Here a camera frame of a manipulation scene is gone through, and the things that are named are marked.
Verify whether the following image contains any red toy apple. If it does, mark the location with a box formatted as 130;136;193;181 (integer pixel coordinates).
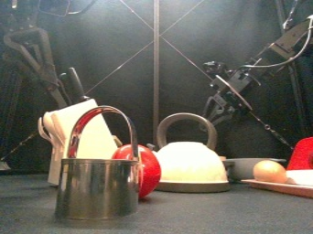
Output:
111;144;163;201

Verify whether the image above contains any small steel measuring cup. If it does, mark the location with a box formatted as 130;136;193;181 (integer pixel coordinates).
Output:
54;104;142;221

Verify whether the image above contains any white flat slab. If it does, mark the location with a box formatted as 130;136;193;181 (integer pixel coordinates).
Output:
285;169;313;187

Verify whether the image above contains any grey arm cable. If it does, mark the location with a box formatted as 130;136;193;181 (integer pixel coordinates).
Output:
238;17;313;69

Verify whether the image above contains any red toy piece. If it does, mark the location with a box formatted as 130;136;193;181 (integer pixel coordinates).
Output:
286;136;313;171

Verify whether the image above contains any black handled knife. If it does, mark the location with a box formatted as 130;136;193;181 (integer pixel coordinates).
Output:
66;67;92;104
58;71;74;99

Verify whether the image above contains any white kettle grey handle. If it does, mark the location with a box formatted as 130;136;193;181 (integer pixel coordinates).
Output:
154;112;233;194

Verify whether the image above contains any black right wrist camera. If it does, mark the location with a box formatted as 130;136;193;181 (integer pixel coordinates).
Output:
202;60;230;80

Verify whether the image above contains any grey cooking pot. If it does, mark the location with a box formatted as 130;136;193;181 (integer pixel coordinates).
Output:
222;156;289;183

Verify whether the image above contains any pink cutting board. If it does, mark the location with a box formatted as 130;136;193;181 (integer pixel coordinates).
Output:
239;177;313;199

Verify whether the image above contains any thin diagonal brace cord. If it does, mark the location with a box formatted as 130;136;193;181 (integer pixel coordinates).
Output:
119;0;296;151
0;0;206;163

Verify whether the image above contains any black cable loop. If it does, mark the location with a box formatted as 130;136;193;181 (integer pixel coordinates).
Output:
36;0;98;18

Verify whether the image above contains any grey vertical frame pole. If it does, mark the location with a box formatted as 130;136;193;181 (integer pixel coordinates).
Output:
151;0;162;144

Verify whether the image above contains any tan oval toy food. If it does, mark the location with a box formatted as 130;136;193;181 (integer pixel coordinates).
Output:
252;159;290;185

